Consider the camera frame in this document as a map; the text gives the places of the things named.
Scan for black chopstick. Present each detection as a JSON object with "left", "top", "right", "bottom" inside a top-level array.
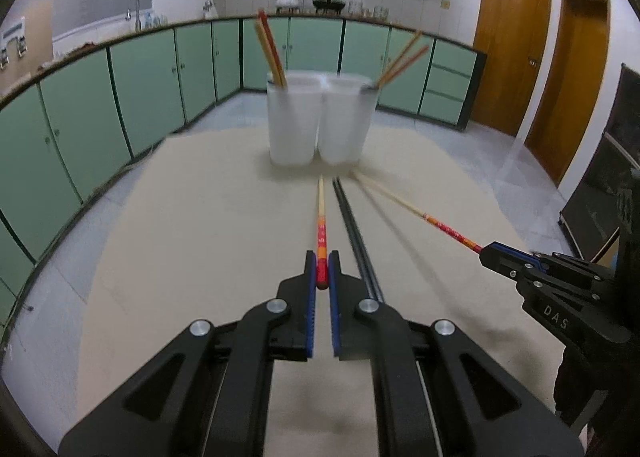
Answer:
[{"left": 332, "top": 178, "right": 385, "bottom": 303}]

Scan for red orange patterned chopstick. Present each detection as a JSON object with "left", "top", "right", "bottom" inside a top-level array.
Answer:
[{"left": 316, "top": 176, "right": 329, "bottom": 290}]

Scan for red patterned wooden chopstick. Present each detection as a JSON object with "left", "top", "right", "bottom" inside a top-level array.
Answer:
[{"left": 372, "top": 30, "right": 423, "bottom": 90}]

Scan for light wooden chopstick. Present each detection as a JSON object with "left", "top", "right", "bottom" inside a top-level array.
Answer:
[{"left": 255, "top": 18, "right": 285, "bottom": 89}]

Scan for plain bamboo chopstick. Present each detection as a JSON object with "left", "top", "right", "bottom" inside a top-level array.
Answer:
[{"left": 376, "top": 46, "right": 430, "bottom": 89}]

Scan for red end bamboo chopstick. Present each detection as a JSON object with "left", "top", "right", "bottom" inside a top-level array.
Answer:
[{"left": 256, "top": 10, "right": 288, "bottom": 89}]

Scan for green lower kitchen cabinets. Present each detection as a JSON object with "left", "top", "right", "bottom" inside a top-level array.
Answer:
[{"left": 1, "top": 16, "right": 487, "bottom": 337}]

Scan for chrome kitchen faucet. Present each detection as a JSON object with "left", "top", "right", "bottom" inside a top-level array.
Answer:
[{"left": 126, "top": 0, "right": 142, "bottom": 32}]

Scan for dark glass cabinet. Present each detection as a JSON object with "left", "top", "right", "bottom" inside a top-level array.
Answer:
[{"left": 559, "top": 64, "right": 640, "bottom": 261}]

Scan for brown wooden door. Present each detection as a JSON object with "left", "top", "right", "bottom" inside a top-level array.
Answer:
[
  {"left": 525, "top": 0, "right": 611, "bottom": 184},
  {"left": 471, "top": 0, "right": 551, "bottom": 136}
]

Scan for white twin utensil holder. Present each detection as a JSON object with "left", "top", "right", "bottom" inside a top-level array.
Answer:
[{"left": 267, "top": 70, "right": 380, "bottom": 167}]

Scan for black wok on stove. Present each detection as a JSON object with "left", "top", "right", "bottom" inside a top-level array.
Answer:
[{"left": 312, "top": 0, "right": 345, "bottom": 15}]

